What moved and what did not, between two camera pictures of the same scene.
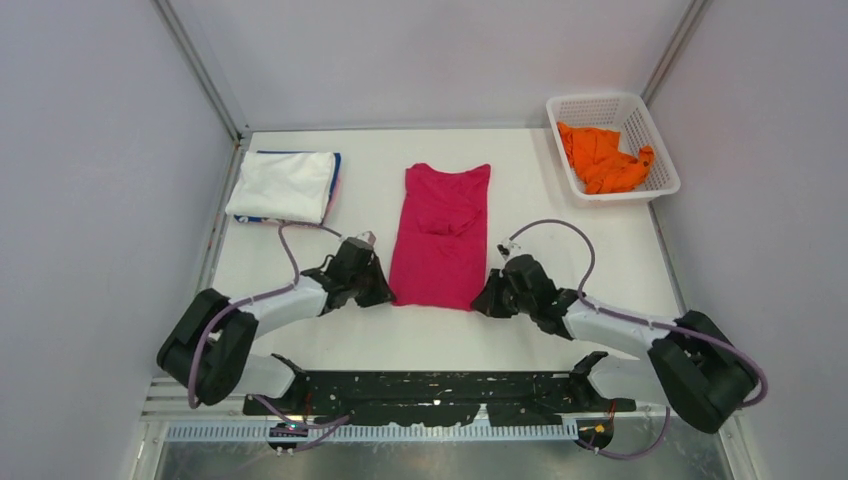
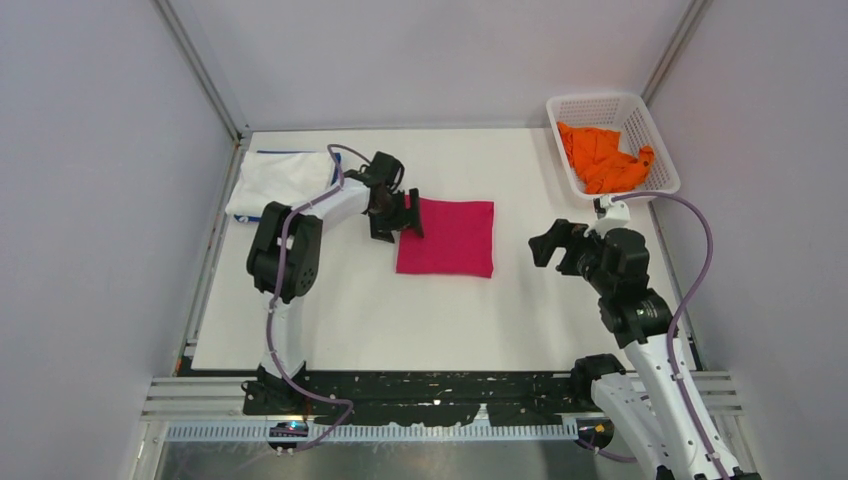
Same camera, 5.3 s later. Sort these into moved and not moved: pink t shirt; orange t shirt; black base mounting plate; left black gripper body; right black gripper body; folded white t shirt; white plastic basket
Moved: pink t shirt; right black gripper body; left black gripper body
Not moved: folded white t shirt; black base mounting plate; orange t shirt; white plastic basket
